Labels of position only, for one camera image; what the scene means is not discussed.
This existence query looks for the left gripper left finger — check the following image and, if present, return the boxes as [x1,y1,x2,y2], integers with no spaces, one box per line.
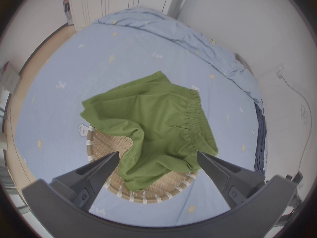
[52,151,120,211]

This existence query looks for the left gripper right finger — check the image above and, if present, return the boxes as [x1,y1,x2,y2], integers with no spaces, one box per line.
[197,150,267,210]

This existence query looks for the green shorts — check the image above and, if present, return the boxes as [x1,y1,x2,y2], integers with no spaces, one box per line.
[80,70,219,193]

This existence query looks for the round woven basket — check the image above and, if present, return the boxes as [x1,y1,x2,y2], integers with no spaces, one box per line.
[85,125,200,205]

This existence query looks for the dark blue garment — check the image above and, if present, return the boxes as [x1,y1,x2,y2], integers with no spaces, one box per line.
[254,103,267,175]

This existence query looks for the bed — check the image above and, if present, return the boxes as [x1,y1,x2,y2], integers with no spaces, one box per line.
[14,6,314,226]

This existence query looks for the grey small table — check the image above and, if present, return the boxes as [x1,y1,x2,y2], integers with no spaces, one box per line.
[0,86,12,123]

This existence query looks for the white chest of drawers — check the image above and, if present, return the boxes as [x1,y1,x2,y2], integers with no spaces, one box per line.
[0,65,21,94]

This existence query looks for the pale blue quilt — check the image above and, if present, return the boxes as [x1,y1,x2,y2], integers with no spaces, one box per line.
[98,6,263,106]

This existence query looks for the white wardrobe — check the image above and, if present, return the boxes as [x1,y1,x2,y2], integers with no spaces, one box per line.
[68,0,174,32]

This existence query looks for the thin power cable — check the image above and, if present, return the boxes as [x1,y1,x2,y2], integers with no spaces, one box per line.
[276,65,313,174]

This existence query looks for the grey vertical wall duct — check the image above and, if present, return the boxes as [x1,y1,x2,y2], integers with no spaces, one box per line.
[166,0,194,22]

